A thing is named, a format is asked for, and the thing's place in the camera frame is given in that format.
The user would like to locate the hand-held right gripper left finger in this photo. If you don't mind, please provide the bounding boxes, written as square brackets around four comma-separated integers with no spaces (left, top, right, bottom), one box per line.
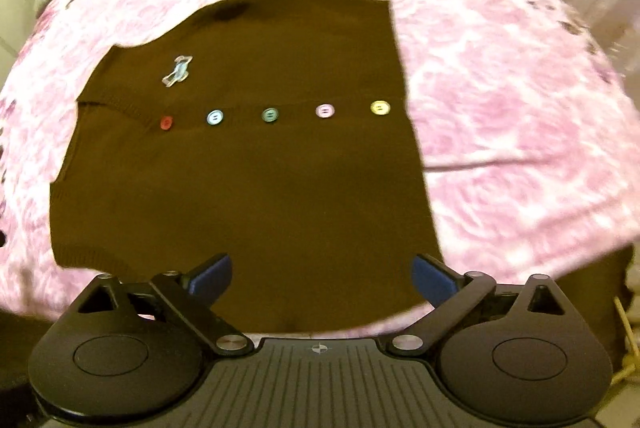
[75,254,251,355]

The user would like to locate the pink floral blanket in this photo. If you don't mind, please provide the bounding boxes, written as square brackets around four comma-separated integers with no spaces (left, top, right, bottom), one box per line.
[0,0,640,334]

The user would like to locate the brown buttoned cardigan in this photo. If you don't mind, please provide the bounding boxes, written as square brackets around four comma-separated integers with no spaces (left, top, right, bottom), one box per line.
[49,0,446,334]

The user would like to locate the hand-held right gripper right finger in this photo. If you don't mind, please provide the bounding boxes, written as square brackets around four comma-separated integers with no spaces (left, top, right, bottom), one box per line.
[387,254,573,355]

